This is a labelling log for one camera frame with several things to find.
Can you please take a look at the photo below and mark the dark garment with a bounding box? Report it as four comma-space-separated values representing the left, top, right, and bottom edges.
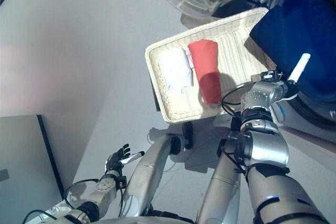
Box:
248, 5, 336, 96

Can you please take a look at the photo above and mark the white cloth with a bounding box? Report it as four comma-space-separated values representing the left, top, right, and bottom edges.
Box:
158, 48, 195, 94

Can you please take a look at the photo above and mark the red cloth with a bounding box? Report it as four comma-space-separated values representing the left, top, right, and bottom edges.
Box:
187, 39, 222, 104

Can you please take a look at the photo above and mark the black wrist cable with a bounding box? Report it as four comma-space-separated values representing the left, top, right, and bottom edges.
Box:
22, 178, 126, 224
220, 82, 253, 116

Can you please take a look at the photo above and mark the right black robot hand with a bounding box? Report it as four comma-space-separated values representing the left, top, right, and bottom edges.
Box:
280, 53, 312, 101

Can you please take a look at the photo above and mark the silver robot torso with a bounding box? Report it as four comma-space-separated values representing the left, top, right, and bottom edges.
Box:
91, 216, 197, 224

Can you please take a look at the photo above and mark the cream wicker basket tray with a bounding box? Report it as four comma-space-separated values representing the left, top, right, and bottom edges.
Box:
144, 7, 279, 124

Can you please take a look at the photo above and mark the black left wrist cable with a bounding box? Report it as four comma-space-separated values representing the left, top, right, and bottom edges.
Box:
22, 178, 126, 224

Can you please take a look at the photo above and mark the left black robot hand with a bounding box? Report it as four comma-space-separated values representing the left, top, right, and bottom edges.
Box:
105, 143, 145, 176

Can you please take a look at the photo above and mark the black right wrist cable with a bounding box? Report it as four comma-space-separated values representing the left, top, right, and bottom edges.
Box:
220, 82, 253, 116

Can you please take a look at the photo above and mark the dark grey washing machine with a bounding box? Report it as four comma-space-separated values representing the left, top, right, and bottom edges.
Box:
258, 0, 336, 162

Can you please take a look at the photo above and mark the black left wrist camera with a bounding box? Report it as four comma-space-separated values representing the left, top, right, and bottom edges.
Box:
117, 175, 128, 189

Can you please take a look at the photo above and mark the grey cabinet with dark edge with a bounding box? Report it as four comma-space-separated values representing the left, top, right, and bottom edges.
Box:
0, 114, 65, 224

